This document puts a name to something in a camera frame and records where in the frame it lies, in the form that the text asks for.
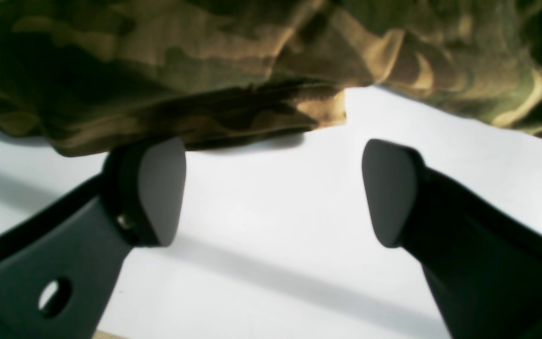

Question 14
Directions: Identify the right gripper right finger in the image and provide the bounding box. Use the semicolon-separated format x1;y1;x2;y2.
361;139;542;339

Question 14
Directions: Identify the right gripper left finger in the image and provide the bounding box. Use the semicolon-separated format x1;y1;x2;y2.
0;137;186;339

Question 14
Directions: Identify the camouflage t-shirt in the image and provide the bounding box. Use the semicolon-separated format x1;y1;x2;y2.
0;0;542;157

